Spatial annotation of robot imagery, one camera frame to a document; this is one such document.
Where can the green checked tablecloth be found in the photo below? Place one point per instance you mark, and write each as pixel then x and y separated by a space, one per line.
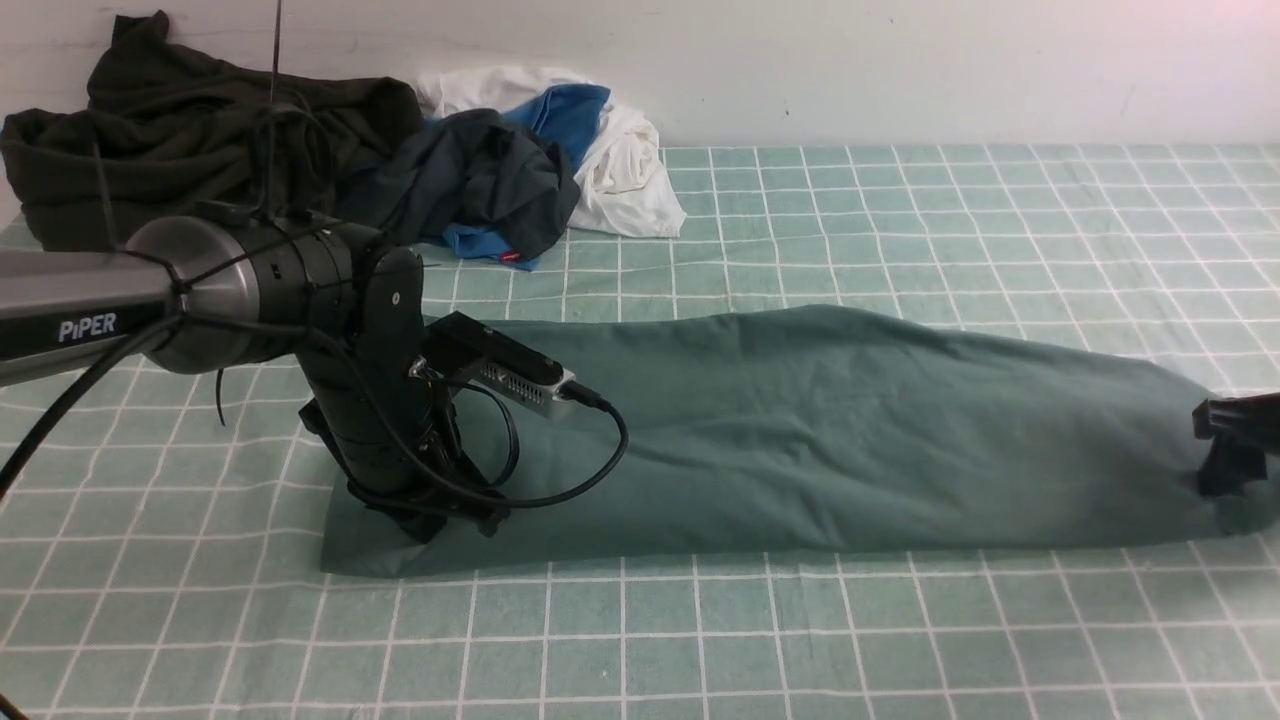
pixel 161 564

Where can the dark olive crumpled garment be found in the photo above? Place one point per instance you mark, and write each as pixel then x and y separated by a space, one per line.
pixel 167 126

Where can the white crumpled garment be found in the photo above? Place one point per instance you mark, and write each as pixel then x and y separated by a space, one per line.
pixel 625 186

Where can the blue crumpled garment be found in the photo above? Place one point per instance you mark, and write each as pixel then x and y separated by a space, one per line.
pixel 567 116

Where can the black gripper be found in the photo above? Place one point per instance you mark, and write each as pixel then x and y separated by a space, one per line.
pixel 400 448

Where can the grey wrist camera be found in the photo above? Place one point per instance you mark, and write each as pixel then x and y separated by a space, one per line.
pixel 463 350

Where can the green long-sleeve top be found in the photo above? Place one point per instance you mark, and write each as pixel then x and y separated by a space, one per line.
pixel 832 429

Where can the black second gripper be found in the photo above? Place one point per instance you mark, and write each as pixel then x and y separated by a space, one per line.
pixel 1232 464

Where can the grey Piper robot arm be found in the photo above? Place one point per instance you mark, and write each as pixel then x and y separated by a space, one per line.
pixel 227 287

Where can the dark grey crumpled garment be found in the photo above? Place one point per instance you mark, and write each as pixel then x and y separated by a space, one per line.
pixel 473 171

